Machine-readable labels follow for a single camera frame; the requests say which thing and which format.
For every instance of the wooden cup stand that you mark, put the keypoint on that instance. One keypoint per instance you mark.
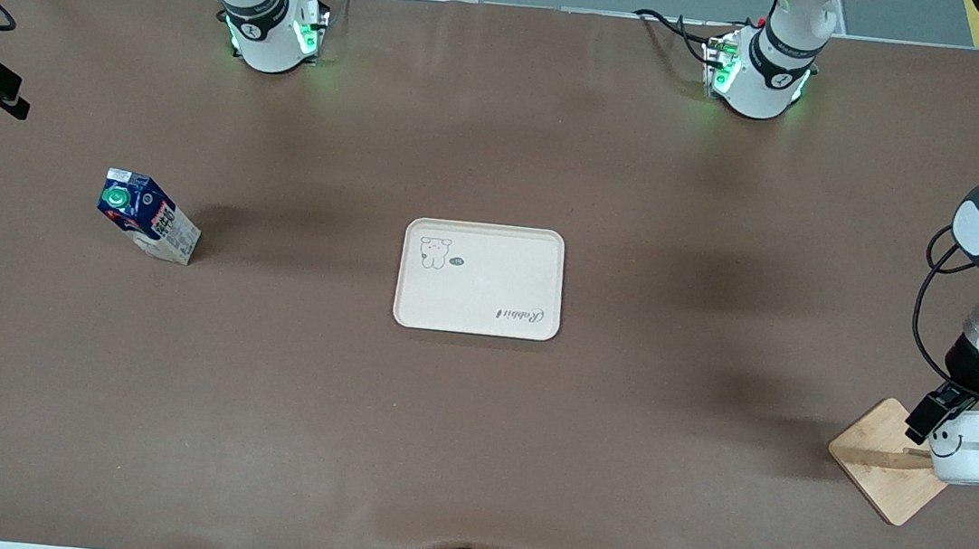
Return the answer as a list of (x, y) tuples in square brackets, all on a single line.
[(877, 479)]

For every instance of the brown table cover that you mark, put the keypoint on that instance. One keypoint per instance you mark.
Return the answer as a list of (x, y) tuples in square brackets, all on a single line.
[(470, 454)]

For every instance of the cream rabbit print tray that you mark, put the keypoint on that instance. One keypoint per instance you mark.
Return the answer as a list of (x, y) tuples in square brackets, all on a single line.
[(480, 278)]

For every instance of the blue white milk carton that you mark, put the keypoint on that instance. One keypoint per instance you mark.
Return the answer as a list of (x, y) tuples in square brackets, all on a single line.
[(151, 218)]

